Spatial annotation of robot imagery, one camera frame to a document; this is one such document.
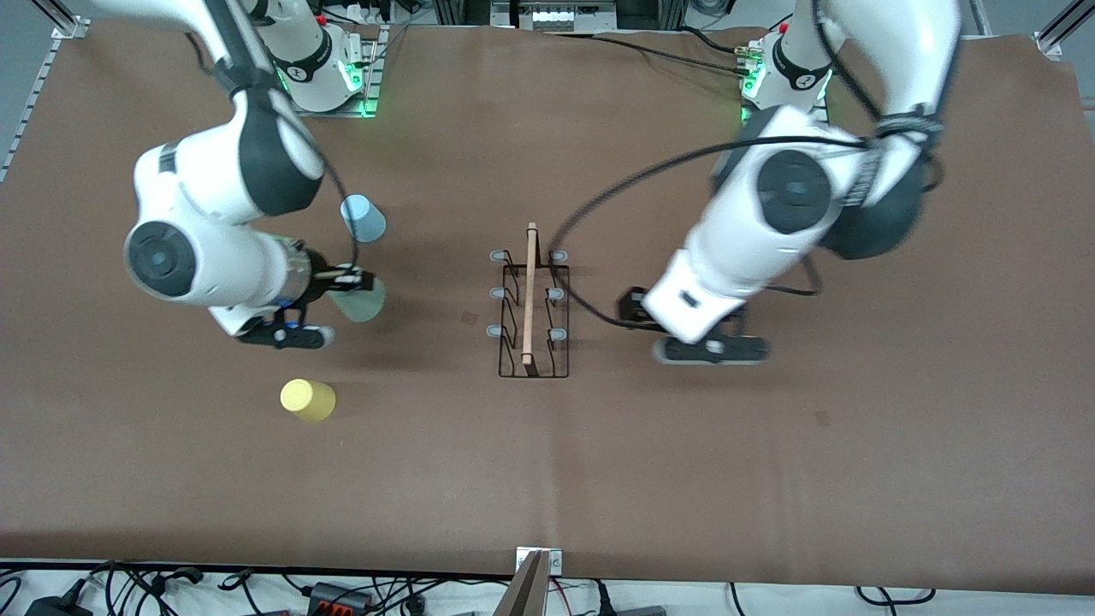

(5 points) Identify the sage green plastic cup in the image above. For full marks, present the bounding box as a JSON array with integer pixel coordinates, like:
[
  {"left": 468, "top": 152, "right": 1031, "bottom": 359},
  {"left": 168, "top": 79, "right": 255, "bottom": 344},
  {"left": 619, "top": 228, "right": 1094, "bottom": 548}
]
[{"left": 329, "top": 275, "right": 388, "bottom": 324}]

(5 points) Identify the black wire cup holder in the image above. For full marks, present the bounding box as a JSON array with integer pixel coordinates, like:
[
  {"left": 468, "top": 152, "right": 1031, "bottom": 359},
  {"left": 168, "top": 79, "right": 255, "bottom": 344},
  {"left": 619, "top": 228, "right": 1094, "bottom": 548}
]
[{"left": 488, "top": 222, "right": 571, "bottom": 379}]

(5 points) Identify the yellow plastic cup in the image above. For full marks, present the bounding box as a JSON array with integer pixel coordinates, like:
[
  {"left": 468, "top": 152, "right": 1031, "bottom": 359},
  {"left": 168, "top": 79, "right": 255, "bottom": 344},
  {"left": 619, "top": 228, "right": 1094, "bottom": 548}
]
[{"left": 280, "top": 378, "right": 337, "bottom": 423}]

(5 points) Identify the light blue plastic cup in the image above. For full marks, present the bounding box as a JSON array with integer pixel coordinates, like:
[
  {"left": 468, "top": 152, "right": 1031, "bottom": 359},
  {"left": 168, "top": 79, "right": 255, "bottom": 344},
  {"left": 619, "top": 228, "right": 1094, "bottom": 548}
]
[{"left": 340, "top": 194, "right": 388, "bottom": 244}]

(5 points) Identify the brown paper table cover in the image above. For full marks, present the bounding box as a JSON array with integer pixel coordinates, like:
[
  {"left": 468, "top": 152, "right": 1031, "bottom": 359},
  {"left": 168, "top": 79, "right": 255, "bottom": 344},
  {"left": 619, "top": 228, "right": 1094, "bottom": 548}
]
[{"left": 0, "top": 21, "right": 1095, "bottom": 595}]

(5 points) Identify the white power strip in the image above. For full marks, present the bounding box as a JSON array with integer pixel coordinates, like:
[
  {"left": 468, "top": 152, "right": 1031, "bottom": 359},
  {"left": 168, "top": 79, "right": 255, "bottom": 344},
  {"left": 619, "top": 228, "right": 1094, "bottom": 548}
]
[{"left": 513, "top": 0, "right": 617, "bottom": 31}]

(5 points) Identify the black red connector block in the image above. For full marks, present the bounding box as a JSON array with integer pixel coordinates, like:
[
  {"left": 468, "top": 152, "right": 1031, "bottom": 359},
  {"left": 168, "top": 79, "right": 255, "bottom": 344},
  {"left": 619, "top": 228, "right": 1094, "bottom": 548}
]
[{"left": 308, "top": 582, "right": 375, "bottom": 613}]

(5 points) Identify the black power adapter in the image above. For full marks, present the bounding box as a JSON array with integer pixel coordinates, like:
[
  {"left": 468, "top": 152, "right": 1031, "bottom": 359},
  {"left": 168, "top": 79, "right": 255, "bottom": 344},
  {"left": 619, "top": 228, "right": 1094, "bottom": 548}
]
[{"left": 26, "top": 590, "right": 93, "bottom": 616}]

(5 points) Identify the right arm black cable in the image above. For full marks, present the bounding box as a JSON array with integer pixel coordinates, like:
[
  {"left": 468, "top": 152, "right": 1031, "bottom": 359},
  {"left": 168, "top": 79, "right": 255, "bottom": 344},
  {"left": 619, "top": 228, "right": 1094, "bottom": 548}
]
[{"left": 184, "top": 34, "right": 360, "bottom": 275}]

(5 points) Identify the long black table cable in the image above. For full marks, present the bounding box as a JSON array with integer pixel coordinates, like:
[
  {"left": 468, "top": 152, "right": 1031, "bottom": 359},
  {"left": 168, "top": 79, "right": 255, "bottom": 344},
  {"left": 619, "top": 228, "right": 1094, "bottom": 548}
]
[{"left": 547, "top": 31, "right": 754, "bottom": 76}]

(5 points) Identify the short black table cable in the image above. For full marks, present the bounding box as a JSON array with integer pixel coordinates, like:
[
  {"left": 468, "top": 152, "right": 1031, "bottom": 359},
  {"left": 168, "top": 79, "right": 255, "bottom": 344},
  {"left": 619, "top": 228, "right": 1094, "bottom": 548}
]
[{"left": 680, "top": 26, "right": 771, "bottom": 54}]

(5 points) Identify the brown wedge-shaped post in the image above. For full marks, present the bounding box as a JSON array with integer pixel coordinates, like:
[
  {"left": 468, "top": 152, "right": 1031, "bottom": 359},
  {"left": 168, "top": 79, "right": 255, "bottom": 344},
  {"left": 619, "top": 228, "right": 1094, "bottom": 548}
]
[{"left": 493, "top": 552, "right": 553, "bottom": 616}]

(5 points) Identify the slotted aluminium rail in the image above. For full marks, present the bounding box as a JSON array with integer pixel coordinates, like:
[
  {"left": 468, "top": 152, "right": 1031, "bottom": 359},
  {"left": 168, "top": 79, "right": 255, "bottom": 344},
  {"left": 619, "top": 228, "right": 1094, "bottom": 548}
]
[{"left": 0, "top": 38, "right": 62, "bottom": 182}]

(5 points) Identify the looped black floor cable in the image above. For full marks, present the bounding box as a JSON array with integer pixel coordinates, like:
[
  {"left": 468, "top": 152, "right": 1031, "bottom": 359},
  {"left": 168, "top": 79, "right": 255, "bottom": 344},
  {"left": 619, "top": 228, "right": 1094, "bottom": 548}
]
[{"left": 855, "top": 585, "right": 935, "bottom": 605}]

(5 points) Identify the aluminium frame profile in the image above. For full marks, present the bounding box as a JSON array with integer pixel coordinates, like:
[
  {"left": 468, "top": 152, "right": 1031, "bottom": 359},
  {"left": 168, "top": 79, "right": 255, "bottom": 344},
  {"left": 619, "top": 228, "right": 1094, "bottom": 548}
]
[{"left": 1035, "top": 0, "right": 1095, "bottom": 56}]

